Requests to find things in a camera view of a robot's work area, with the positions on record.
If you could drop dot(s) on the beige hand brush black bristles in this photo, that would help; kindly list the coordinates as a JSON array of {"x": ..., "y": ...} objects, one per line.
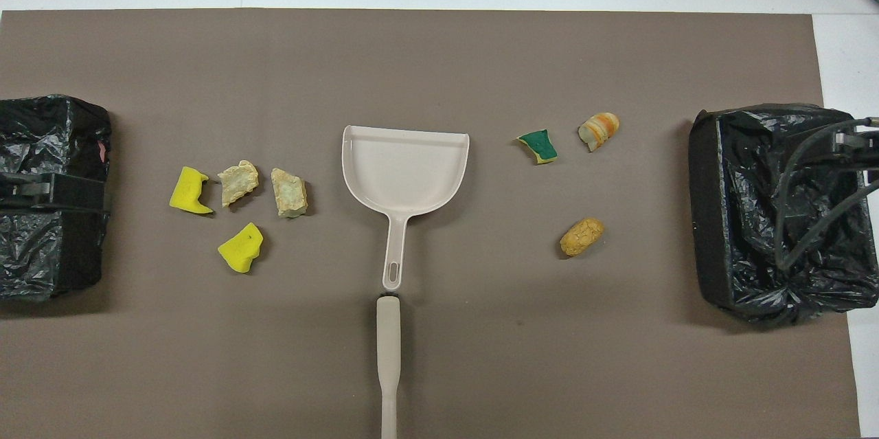
[{"x": 389, "y": 336}]

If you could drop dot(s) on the pale beige foam chunk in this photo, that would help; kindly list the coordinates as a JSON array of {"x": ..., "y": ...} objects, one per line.
[
  {"x": 238, "y": 183},
  {"x": 288, "y": 193}
]

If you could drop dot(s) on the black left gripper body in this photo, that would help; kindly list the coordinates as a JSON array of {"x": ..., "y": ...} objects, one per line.
[{"x": 24, "y": 193}]

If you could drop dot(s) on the golden brown bread roll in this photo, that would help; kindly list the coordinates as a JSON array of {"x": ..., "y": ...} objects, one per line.
[{"x": 581, "y": 237}]

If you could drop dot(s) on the brown paper table mat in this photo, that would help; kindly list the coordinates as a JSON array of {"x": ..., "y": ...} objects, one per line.
[{"x": 439, "y": 68}]

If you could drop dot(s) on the black bag lined bin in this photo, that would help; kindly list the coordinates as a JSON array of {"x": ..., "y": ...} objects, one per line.
[
  {"x": 34, "y": 130},
  {"x": 755, "y": 219}
]

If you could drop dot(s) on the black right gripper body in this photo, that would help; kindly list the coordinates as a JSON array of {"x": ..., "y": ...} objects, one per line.
[{"x": 862, "y": 150}]

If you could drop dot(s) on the notched yellow green-backed sponge piece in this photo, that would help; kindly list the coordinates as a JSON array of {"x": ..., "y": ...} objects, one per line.
[{"x": 187, "y": 192}]

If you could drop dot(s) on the orange striped croissant piece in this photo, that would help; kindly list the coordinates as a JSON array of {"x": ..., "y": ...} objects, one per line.
[{"x": 599, "y": 130}]

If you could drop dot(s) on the beige plastic dustpan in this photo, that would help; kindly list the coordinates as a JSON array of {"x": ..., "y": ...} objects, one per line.
[{"x": 405, "y": 171}]

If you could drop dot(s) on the small green yellow sponge wedge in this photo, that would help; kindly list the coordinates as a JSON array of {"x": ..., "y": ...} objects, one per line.
[{"x": 539, "y": 145}]

